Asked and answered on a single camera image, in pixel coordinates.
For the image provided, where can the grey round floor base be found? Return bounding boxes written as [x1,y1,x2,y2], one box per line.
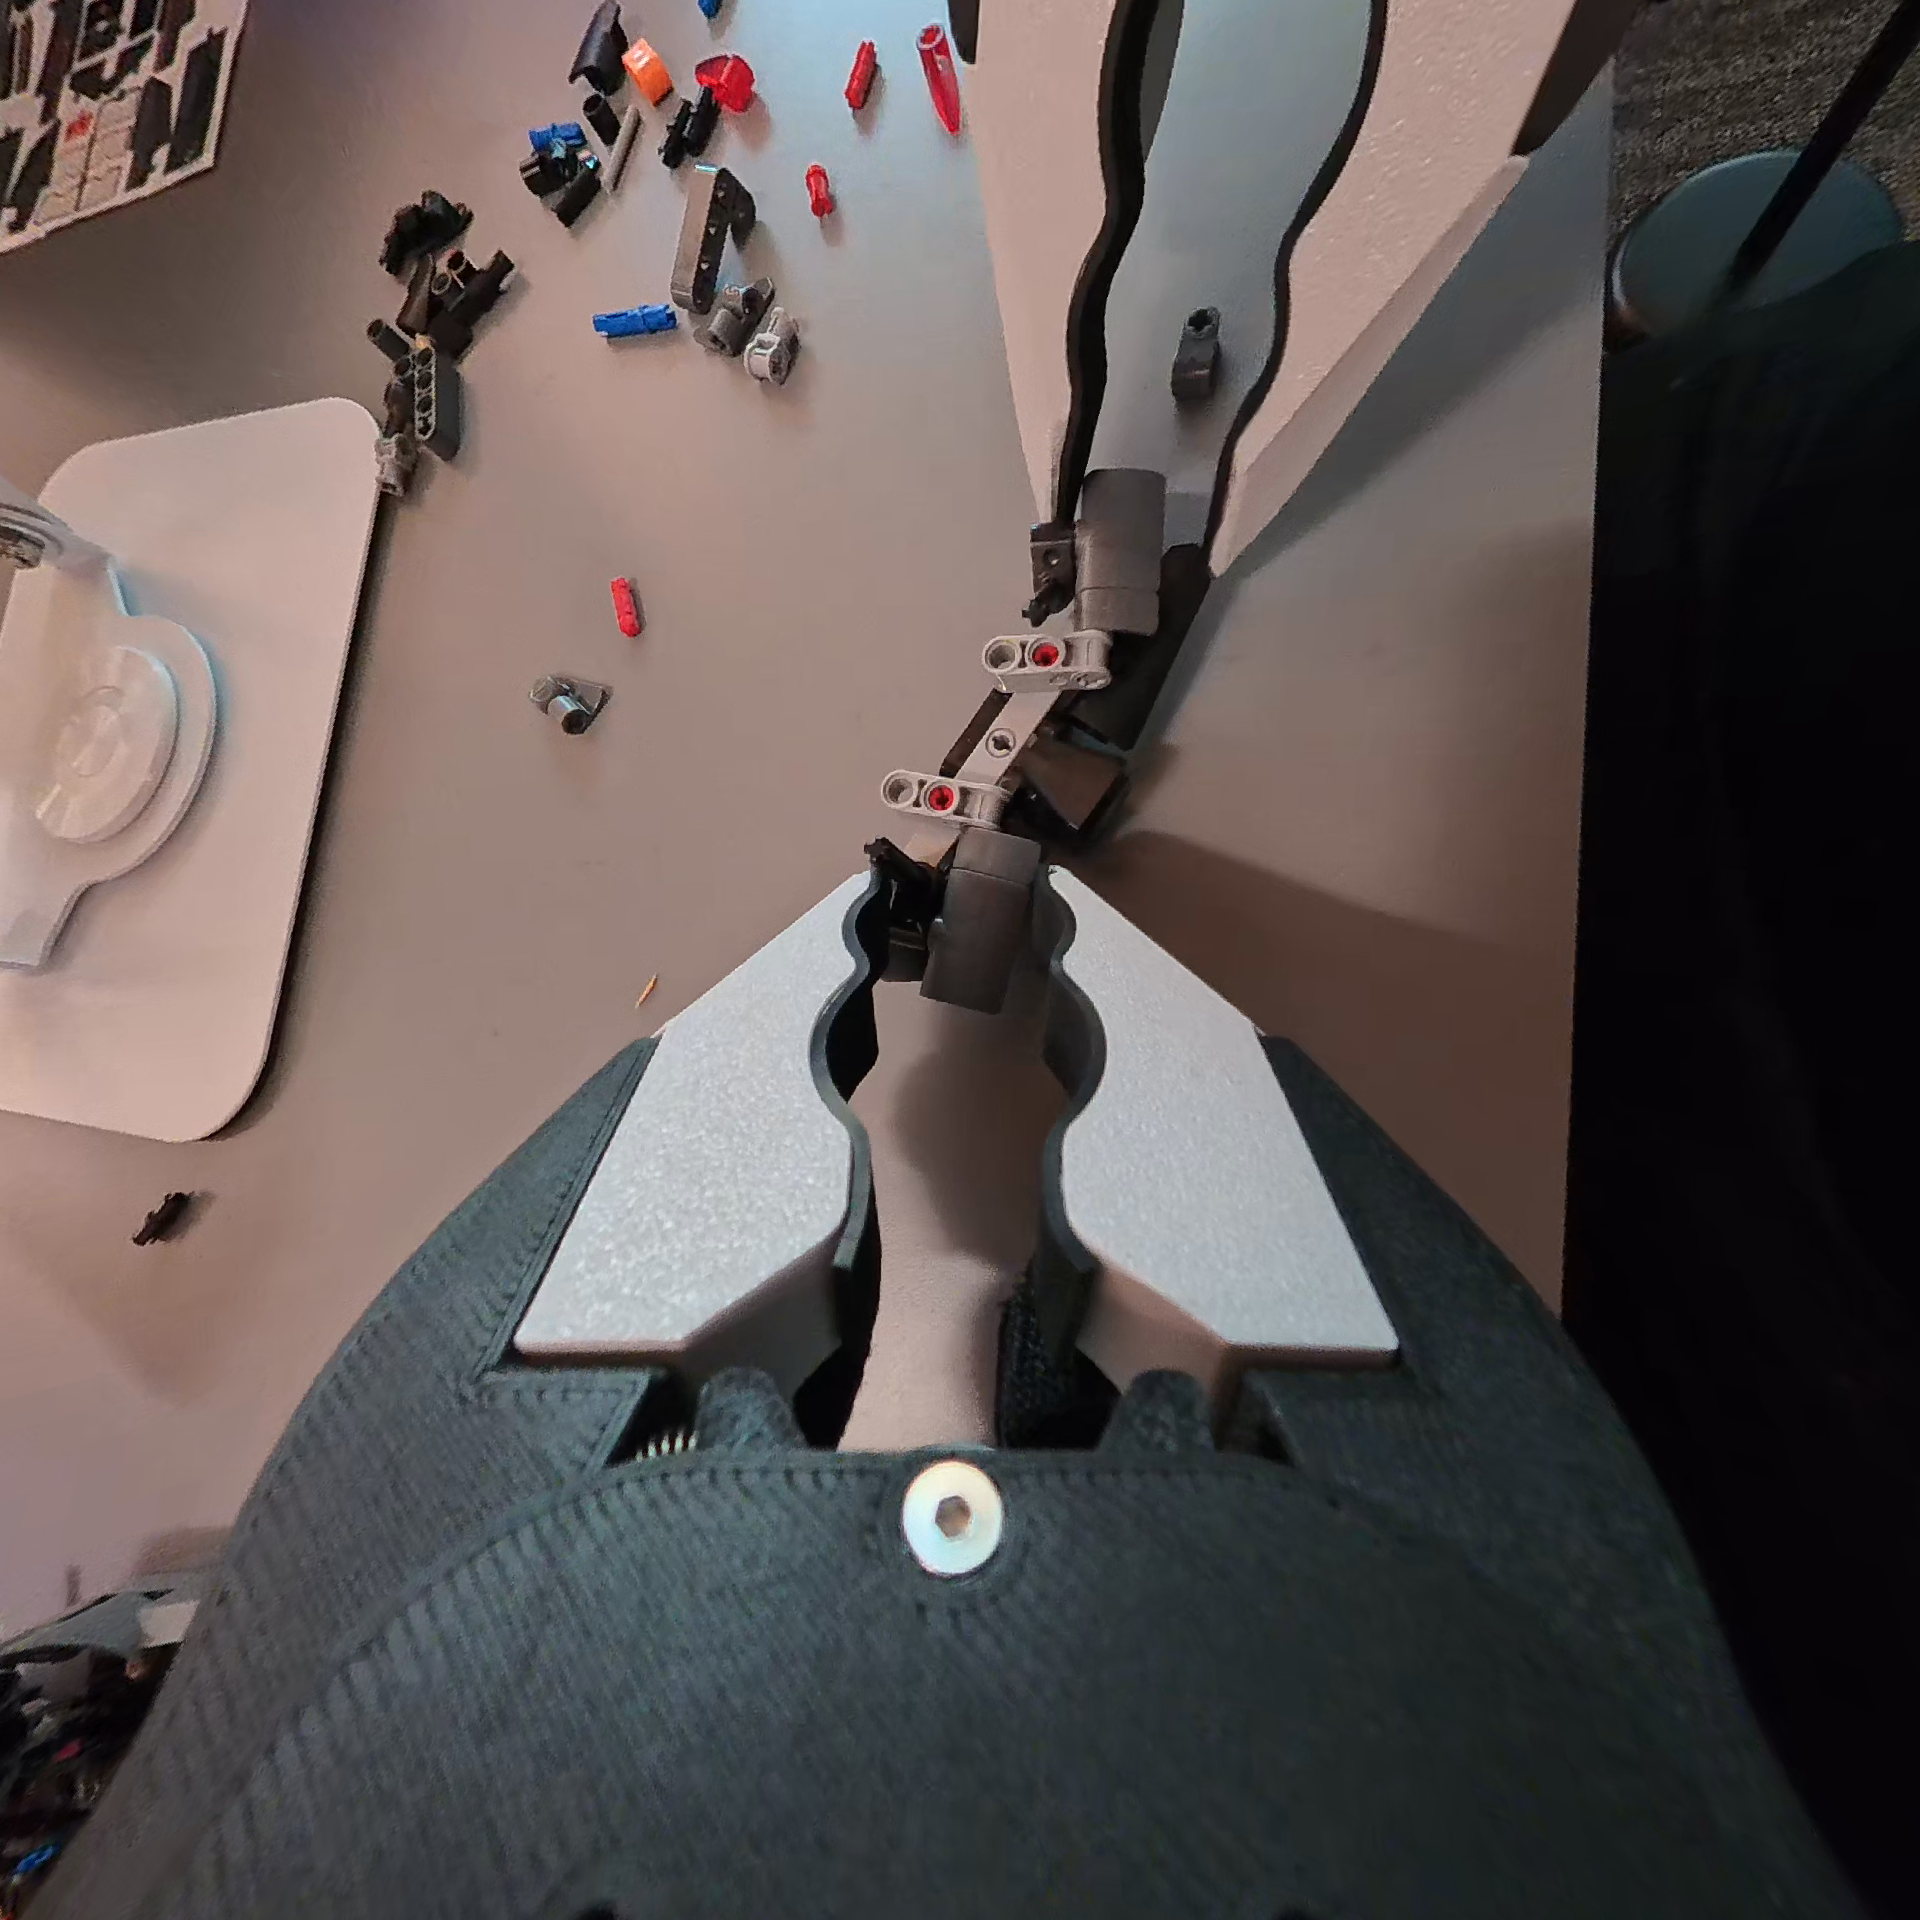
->
[1610,150,1906,355]

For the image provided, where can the black slanted pole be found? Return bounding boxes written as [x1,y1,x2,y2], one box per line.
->
[1726,0,1920,288]

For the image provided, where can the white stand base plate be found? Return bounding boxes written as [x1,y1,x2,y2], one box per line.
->
[0,392,384,1145]

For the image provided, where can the grey black lego assembly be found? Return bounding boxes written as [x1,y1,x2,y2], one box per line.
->
[862,468,1216,1011]

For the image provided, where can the lego pieces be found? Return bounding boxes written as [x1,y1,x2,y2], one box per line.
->
[368,0,969,496]

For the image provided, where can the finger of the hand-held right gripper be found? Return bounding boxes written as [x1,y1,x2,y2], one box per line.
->
[966,0,1155,528]
[1203,0,1594,577]

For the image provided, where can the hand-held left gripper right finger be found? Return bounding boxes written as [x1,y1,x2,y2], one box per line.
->
[1039,871,1402,1368]

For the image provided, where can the lego sticker sheet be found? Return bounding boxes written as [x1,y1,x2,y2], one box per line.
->
[0,0,249,254]

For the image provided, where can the tray of sorted parts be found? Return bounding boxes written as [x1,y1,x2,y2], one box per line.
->
[0,1567,202,1920]

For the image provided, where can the pale stand bracket with disc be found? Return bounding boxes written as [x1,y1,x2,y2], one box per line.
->
[0,556,218,968]

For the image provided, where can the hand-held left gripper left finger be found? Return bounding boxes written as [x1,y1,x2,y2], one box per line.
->
[512,871,882,1366]

